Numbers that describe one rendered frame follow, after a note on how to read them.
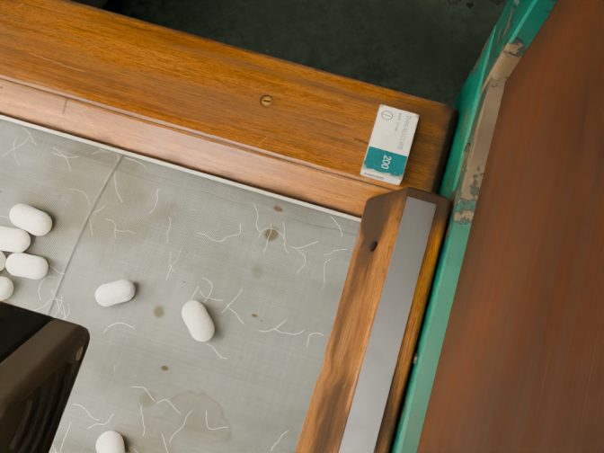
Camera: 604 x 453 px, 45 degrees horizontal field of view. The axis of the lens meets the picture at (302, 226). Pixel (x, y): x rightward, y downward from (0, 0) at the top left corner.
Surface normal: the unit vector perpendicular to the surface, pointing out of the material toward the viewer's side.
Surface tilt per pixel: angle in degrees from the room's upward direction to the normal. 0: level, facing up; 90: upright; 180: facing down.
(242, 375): 0
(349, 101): 0
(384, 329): 0
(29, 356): 58
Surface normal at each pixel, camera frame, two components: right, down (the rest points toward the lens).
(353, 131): 0.02, -0.25
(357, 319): -0.88, -0.36
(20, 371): 0.25, -0.92
